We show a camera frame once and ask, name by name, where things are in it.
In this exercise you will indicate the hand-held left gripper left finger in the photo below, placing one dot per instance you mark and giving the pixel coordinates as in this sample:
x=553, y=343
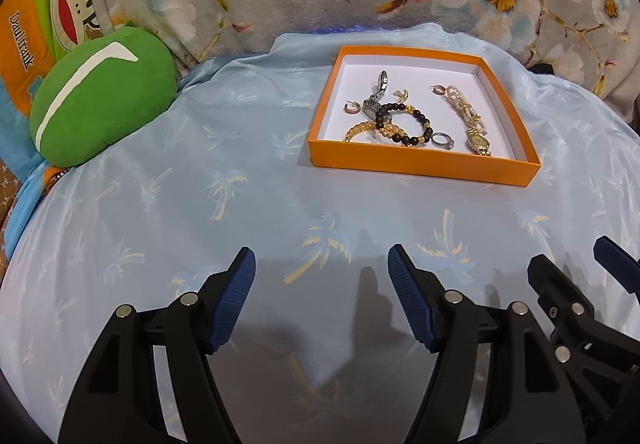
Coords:
x=232, y=299

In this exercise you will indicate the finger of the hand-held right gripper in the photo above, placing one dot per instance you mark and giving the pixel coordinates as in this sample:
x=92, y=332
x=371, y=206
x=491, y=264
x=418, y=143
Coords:
x=550, y=279
x=612, y=254

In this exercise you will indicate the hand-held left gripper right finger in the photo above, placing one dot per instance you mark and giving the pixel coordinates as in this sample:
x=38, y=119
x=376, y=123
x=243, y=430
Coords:
x=410, y=299

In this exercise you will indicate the orange jewelry box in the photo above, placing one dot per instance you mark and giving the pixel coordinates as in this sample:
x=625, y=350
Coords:
x=400, y=159

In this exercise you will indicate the gold wrist watch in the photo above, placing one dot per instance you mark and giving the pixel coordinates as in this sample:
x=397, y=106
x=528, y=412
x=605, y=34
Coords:
x=477, y=140

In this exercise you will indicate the gold hoop earring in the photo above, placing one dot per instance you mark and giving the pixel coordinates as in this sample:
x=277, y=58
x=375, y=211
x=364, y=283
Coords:
x=440, y=90
x=352, y=108

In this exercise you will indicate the small gold earring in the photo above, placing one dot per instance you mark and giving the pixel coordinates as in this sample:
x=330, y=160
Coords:
x=401, y=95

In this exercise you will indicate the light blue palm-print cloth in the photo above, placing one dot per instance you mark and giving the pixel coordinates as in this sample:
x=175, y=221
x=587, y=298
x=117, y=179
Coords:
x=250, y=204

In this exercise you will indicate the silver wrist watch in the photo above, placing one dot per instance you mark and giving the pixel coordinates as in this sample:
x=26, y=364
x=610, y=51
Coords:
x=382, y=80

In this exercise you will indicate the green plush pillow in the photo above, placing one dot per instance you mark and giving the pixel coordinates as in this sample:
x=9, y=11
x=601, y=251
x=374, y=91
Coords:
x=110, y=94

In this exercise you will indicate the cartoon printed blanket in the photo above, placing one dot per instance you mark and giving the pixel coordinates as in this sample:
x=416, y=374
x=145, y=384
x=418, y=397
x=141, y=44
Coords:
x=30, y=24

